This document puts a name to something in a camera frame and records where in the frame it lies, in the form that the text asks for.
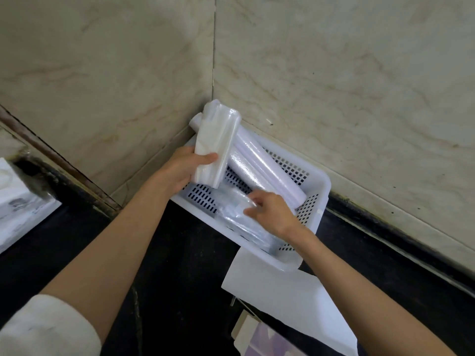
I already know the white shirt sleeve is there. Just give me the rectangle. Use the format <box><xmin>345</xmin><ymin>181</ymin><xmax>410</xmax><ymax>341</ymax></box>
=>
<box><xmin>0</xmin><ymin>294</ymin><xmax>102</xmax><ymax>356</ymax></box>

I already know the smooth white plastic wrap roll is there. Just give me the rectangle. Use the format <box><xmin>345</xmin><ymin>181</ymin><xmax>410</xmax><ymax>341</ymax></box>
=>
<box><xmin>234</xmin><ymin>124</ymin><xmax>308</xmax><ymax>211</ymax></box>

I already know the white tissue box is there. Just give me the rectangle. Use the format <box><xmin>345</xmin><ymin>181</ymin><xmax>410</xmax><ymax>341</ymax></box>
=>
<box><xmin>0</xmin><ymin>157</ymin><xmax>63</xmax><ymax>255</ymax></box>

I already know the purple cardboard box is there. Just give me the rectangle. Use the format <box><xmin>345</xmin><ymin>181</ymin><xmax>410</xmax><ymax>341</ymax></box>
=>
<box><xmin>231</xmin><ymin>310</ymin><xmax>309</xmax><ymax>356</ymax></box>

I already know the person's right forearm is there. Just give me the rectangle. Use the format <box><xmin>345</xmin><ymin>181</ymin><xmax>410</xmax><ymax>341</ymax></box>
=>
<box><xmin>291</xmin><ymin>227</ymin><xmax>457</xmax><ymax>356</ymax></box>

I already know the person's left forearm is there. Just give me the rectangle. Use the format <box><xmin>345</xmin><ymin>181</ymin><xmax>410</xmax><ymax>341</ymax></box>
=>
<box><xmin>39</xmin><ymin>179</ymin><xmax>175</xmax><ymax>334</ymax></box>

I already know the black countertop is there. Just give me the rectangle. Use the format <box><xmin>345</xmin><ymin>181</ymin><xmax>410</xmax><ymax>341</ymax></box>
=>
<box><xmin>0</xmin><ymin>159</ymin><xmax>475</xmax><ymax>356</ymax></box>

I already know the white plastic basket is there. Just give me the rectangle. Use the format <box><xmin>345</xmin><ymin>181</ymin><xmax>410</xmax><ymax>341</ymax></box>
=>
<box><xmin>170</xmin><ymin>124</ymin><xmax>332</xmax><ymax>273</ymax></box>

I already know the white paper sheet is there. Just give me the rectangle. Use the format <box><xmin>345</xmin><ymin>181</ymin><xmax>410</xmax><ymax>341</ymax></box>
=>
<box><xmin>221</xmin><ymin>248</ymin><xmax>359</xmax><ymax>356</ymax></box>

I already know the clear cling film roll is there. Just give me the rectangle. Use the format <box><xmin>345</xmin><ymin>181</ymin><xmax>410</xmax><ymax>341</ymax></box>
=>
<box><xmin>188</xmin><ymin>111</ymin><xmax>270</xmax><ymax>199</ymax></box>

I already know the person's right hand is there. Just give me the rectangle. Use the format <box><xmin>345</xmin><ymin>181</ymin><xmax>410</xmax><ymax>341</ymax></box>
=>
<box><xmin>243</xmin><ymin>190</ymin><xmax>309</xmax><ymax>246</ymax></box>

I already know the person's left hand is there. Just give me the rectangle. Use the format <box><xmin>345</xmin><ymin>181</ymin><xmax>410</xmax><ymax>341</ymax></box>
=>
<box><xmin>147</xmin><ymin>145</ymin><xmax>220</xmax><ymax>198</ymax></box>

